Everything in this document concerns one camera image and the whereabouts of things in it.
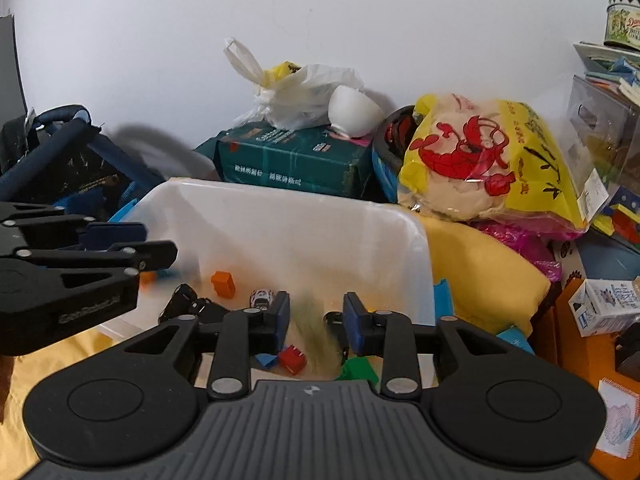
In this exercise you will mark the orange cabinet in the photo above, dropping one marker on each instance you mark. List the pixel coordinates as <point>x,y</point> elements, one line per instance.
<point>570,360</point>

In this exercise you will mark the yellow blanket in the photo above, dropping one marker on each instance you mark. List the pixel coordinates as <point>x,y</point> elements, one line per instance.
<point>480,270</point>

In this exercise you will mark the clear plastic storage box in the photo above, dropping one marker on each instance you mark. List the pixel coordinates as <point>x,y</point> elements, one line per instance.
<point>605,130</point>

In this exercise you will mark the blue black playpen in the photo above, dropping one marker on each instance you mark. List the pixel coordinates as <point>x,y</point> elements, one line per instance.
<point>65,160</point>

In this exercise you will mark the colourful block toy set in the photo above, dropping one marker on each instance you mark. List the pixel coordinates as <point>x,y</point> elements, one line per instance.
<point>620,217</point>

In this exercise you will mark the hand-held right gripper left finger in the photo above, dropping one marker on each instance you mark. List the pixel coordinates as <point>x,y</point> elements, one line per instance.
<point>277,322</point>

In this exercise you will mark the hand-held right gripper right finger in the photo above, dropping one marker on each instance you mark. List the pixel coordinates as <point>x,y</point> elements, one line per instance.
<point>354,325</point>

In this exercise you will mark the white toy bus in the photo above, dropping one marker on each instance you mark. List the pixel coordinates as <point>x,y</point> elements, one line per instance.
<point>262,299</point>

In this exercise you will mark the black toy car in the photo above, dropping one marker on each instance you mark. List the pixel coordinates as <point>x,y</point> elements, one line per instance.
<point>187,305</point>

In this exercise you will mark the white plastic bin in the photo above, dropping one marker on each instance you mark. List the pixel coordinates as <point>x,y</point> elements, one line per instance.
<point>300,240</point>

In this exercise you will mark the white plastic bag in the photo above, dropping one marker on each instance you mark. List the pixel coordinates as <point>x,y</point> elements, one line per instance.
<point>300,95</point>

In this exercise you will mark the stack of books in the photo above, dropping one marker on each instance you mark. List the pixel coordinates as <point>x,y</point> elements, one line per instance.
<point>610,67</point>

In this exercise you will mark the small orange toy block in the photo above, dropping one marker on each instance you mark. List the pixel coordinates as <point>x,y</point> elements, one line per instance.
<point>223,283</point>

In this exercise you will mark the yellow red printed bag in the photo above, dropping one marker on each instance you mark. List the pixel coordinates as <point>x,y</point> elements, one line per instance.
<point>490,170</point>

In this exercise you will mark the green square toy brick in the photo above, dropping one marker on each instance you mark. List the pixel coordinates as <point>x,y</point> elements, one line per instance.
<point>357,367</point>

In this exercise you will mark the black round tin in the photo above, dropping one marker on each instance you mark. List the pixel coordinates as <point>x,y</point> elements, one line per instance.
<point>390,150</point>

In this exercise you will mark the pink plastic bag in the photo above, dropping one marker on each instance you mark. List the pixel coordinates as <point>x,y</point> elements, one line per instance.
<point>525,250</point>

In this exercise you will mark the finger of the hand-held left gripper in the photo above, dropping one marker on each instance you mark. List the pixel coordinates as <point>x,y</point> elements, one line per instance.
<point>117,234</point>
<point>155,255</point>

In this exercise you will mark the green white tin can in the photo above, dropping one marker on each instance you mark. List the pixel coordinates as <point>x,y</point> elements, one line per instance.
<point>622,22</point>

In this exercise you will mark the dark grey panel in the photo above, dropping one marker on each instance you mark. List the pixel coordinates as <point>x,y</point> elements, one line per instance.
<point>11,70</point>

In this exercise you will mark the small white carton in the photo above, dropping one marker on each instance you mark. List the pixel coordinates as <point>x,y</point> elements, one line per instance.
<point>605,307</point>

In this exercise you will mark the blue cardboard box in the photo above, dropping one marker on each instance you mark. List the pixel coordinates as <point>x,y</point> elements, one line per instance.
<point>515,340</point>

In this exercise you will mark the blue studded toy brick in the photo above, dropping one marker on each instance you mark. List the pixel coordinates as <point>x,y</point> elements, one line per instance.
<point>265,360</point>

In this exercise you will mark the white bowl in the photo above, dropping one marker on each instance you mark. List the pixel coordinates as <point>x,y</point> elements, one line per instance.
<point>352,112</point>

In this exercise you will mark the dark green toy car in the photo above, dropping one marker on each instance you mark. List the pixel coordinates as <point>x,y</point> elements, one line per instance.
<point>335,325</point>

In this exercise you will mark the dark green carton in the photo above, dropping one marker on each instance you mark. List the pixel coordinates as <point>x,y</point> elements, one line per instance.
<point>290,160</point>

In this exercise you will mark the white printed book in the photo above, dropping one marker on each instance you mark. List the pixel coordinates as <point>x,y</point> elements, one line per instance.
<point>620,420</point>

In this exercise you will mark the small red toy block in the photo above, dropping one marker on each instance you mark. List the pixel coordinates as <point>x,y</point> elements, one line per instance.
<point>292,357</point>

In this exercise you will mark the black adapter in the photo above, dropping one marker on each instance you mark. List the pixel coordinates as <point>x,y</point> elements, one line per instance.
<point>629,352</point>

